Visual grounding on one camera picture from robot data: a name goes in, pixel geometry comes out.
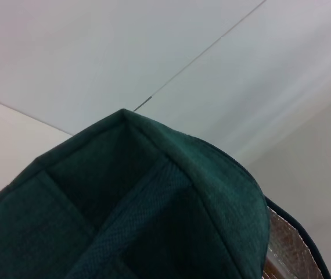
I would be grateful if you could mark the teal fabric lunch bag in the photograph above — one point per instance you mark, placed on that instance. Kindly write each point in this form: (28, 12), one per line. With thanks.
(125, 218)

